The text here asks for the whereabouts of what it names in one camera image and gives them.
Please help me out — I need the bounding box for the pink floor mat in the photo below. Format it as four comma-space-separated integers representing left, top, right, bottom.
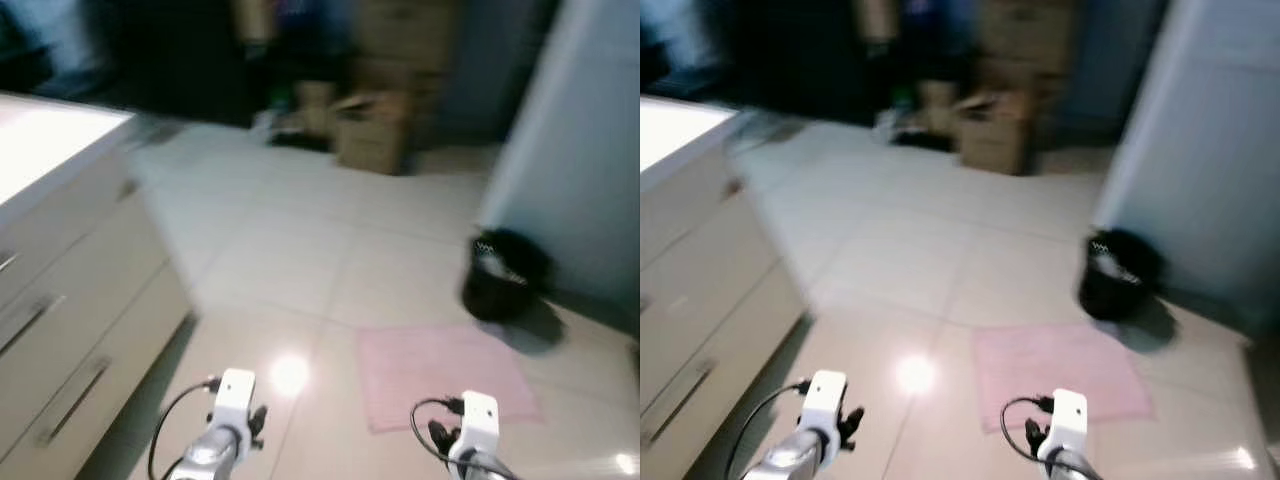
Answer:
972, 322, 1156, 433
357, 322, 546, 433

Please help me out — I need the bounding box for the black waste bin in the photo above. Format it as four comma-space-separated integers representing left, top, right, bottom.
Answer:
1078, 228, 1169, 323
462, 228, 556, 323

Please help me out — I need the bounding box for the small brown cardboard box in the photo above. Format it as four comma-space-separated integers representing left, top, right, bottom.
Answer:
333, 92, 413, 176
950, 92, 1036, 176

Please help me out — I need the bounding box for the grey refrigerator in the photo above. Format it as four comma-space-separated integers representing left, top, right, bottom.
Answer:
478, 0, 641, 336
1093, 0, 1280, 336

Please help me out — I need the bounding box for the large brown cardboard box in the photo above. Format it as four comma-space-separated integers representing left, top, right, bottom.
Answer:
355, 0, 461, 96
975, 0, 1081, 96

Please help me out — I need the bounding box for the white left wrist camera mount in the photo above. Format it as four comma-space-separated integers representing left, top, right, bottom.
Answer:
803, 368, 849, 436
212, 368, 257, 433

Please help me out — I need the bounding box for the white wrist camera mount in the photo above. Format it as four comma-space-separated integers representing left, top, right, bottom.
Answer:
1040, 388, 1089, 456
452, 390, 501, 456
212, 368, 257, 433
803, 368, 849, 436

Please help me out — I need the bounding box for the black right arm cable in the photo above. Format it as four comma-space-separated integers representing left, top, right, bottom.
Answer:
410, 397, 521, 480
1000, 395, 1101, 480

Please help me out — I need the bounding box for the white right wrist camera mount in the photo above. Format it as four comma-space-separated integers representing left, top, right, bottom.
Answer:
1040, 388, 1089, 456
452, 390, 501, 456

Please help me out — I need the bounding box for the silver drawer handle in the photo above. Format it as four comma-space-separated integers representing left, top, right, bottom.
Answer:
0, 295, 66, 353
648, 358, 717, 443
35, 355, 111, 446

